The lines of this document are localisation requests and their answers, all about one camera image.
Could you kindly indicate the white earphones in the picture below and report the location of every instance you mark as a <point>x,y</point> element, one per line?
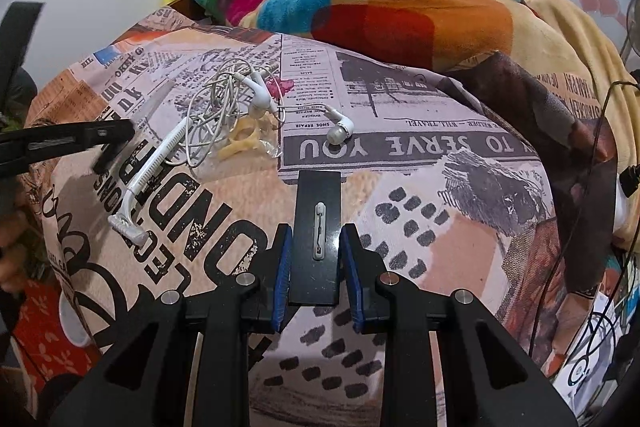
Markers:
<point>340,129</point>

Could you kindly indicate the person's left hand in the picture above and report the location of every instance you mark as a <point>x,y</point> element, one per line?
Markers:
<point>11,252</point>

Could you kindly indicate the red patterned paper bag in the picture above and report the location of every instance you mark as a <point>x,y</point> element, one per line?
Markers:
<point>45,352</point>

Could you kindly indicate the white disposable razor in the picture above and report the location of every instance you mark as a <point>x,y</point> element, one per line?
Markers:
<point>150,167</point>

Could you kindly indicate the white standing fan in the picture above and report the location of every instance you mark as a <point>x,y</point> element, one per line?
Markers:
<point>632,27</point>

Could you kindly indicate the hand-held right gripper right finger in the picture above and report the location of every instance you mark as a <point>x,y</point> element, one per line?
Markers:
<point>350,279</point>

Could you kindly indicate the white plastic waste bin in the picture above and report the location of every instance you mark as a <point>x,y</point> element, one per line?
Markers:
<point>70,322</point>

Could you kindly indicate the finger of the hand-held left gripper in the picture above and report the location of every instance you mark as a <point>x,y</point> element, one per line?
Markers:
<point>20,42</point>
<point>65,138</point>

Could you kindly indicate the yellow rubber bands bag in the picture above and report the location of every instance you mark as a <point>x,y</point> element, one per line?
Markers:
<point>245,142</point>

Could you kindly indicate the beige blanket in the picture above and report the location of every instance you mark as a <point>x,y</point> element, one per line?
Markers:
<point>580,47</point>

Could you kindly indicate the white printed bag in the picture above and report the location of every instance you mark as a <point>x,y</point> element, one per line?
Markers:
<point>590,347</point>

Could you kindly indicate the black card package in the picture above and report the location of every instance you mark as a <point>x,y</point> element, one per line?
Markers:
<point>306,207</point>

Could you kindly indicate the newspaper print blanket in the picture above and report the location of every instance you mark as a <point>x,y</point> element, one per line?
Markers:
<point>425,232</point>

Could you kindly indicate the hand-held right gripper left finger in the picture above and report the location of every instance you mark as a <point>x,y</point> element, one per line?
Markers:
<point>282,279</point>

